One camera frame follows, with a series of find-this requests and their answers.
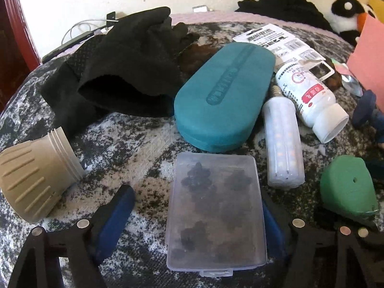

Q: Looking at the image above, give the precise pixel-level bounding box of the green plastic piece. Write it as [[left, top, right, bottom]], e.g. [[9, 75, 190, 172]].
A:
[[320, 155, 379, 218]]

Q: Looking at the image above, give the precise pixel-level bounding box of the beige ribbed plastic cup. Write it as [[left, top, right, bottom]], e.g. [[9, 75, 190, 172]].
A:
[[1, 127, 85, 224]]

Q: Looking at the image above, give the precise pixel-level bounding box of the white LED corn bulb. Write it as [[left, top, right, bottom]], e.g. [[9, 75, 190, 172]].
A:
[[262, 84, 305, 190]]

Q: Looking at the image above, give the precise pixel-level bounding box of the clear plastic storage box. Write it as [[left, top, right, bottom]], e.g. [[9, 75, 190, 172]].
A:
[[165, 152, 268, 277]]

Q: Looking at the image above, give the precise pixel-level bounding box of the dark blue toy figure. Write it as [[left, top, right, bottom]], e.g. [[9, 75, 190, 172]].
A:
[[351, 90, 384, 148]]

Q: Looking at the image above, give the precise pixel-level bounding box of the white pill bottle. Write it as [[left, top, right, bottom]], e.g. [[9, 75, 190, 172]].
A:
[[275, 63, 349, 144]]

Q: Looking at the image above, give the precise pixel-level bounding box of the black glove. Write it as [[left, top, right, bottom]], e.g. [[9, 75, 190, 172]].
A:
[[41, 6, 199, 137]]

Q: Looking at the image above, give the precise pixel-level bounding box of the teal glasses case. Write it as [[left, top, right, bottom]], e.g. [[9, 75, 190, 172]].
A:
[[174, 42, 275, 152]]

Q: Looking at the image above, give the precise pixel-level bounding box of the black and white blanket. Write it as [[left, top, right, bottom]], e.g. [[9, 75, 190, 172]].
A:
[[0, 20, 384, 288]]

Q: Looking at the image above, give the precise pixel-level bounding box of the black phone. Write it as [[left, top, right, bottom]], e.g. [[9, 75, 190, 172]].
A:
[[42, 30, 94, 64]]

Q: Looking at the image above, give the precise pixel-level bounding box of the pink cardboard box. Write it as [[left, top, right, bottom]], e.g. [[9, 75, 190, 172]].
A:
[[347, 15, 384, 112]]

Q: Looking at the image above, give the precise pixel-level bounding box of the dark red wooden door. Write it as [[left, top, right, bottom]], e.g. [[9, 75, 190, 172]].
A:
[[1, 0, 41, 110]]

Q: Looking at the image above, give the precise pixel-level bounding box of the brown hair clump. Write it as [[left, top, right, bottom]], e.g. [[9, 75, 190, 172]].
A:
[[177, 37, 219, 78]]

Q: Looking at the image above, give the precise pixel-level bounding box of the white barcode packaging card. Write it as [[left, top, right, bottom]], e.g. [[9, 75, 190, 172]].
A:
[[233, 24, 335, 81]]

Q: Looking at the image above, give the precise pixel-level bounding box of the panda plush toy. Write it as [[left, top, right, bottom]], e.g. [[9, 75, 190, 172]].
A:
[[329, 0, 377, 46]]

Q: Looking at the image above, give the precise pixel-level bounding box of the pink quilted bedsheet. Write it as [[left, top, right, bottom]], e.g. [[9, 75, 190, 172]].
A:
[[56, 10, 340, 58]]

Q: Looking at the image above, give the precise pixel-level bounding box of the yellow pillow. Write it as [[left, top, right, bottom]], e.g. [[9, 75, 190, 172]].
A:
[[368, 0, 384, 23]]

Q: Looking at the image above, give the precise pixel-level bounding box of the black clothing pile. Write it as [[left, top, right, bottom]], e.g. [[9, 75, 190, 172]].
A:
[[236, 0, 333, 32]]

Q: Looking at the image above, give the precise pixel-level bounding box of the small white charger plug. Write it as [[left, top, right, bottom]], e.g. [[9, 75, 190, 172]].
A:
[[192, 5, 210, 13]]

